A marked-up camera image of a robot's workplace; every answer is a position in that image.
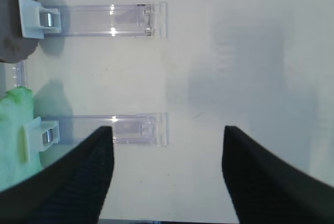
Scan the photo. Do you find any white pusher clip patty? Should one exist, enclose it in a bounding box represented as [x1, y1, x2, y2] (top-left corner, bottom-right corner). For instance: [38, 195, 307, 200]
[18, 0, 62, 39]

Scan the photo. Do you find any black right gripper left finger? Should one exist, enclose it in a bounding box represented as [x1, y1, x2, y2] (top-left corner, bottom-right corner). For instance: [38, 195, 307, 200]
[1, 126, 114, 223]

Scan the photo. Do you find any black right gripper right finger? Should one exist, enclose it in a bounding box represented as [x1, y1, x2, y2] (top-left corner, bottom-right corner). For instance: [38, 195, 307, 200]
[221, 126, 333, 223]

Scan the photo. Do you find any clear holder rail lettuce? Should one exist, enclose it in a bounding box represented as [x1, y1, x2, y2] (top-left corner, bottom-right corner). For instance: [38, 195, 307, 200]
[42, 113, 169, 146]

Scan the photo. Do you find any standing green lettuce leaf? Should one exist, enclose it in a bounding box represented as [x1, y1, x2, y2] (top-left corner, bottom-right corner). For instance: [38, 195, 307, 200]
[1, 87, 42, 191]

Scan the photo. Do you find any white pusher clip lettuce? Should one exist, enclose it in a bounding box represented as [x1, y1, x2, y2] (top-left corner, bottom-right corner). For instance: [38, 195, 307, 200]
[23, 117, 61, 162]

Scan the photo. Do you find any clear holder rail patty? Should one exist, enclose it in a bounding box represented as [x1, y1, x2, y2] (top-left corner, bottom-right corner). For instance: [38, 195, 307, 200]
[46, 2, 168, 38]

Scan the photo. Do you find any long clear strip right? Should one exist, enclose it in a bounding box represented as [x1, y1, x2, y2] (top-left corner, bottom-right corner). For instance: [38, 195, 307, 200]
[11, 61, 28, 87]

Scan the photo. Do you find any standing brown meat patty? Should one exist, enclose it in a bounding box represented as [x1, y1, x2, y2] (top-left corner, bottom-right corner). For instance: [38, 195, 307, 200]
[1, 0, 39, 64]

